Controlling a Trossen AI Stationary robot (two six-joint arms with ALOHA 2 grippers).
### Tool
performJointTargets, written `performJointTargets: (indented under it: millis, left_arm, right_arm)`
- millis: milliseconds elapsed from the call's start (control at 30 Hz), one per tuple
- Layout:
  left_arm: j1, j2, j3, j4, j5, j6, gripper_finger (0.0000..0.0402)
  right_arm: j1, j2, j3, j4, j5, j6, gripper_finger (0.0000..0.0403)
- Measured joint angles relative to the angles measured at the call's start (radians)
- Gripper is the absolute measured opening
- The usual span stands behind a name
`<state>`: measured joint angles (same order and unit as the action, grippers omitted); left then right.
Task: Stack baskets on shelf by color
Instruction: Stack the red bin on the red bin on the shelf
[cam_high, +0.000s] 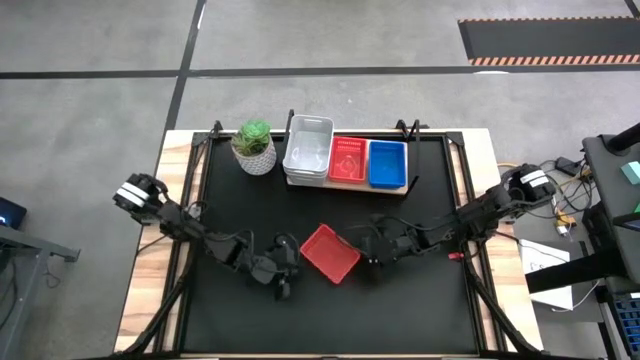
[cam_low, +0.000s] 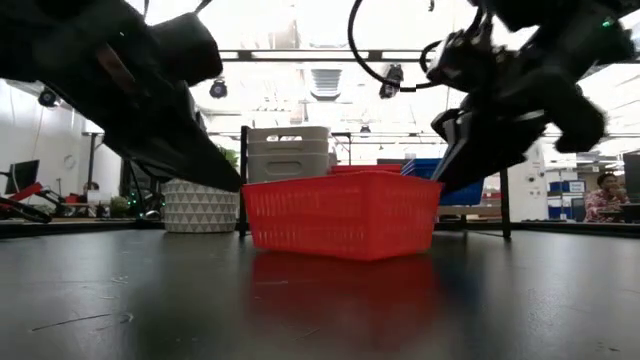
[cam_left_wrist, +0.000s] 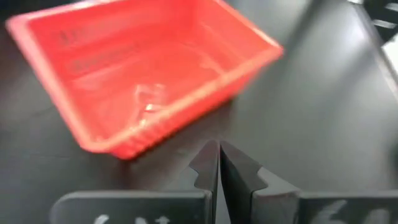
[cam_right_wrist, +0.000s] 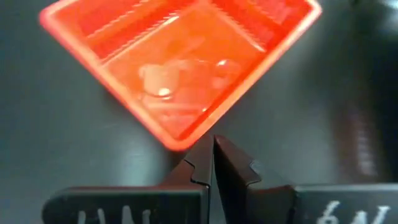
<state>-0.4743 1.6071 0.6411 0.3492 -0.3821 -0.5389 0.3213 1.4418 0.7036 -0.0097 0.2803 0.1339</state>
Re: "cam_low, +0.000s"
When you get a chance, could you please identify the dark background screen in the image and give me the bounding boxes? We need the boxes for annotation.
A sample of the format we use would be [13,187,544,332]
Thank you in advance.
[622,151,640,204]

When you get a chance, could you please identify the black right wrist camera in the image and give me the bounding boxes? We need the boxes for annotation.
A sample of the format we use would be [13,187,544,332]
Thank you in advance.
[426,28,504,95]

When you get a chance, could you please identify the black background monitor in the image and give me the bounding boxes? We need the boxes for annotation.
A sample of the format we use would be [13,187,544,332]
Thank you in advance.
[3,158,41,197]

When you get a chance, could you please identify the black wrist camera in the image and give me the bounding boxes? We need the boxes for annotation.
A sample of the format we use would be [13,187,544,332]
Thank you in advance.
[149,12,225,87]
[426,28,504,95]

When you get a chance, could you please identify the white background cabinet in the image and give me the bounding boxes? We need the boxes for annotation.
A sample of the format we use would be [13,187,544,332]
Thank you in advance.
[507,142,547,222]

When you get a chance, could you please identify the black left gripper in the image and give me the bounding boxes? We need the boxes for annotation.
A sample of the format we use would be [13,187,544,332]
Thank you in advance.
[0,0,245,194]

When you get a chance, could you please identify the black right camera cable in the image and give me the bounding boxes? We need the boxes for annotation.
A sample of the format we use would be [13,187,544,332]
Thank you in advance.
[347,0,441,94]

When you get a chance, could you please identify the blue background storage boxes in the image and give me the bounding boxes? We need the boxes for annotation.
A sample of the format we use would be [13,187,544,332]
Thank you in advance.
[548,179,588,221]

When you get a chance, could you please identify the red mesh plastic basket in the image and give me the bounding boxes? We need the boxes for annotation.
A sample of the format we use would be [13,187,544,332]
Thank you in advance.
[241,170,445,263]
[329,169,404,176]
[328,164,404,172]

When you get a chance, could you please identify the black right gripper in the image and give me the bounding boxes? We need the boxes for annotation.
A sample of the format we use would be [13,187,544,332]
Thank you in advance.
[430,14,636,196]

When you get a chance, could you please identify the black overhead camera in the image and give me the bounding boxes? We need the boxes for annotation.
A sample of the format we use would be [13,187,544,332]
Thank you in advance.
[378,63,404,101]

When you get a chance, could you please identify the person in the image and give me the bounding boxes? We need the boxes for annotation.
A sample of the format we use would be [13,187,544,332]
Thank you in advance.
[583,171,632,224]

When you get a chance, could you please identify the black table mat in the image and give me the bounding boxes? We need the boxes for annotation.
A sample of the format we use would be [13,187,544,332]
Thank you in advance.
[0,228,640,360]

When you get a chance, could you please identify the black ceiling spotlight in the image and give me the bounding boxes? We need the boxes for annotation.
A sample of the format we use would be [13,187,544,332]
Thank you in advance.
[208,78,229,100]
[38,86,60,108]

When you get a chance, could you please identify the ceiling air vent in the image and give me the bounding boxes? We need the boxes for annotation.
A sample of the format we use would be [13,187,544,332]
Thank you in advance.
[308,67,344,103]

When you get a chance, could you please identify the succulent in white patterned pot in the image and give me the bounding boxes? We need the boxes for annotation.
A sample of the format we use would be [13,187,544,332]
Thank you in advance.
[162,144,241,235]

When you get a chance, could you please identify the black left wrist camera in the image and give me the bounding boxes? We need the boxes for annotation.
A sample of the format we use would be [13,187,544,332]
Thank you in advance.
[149,12,225,87]

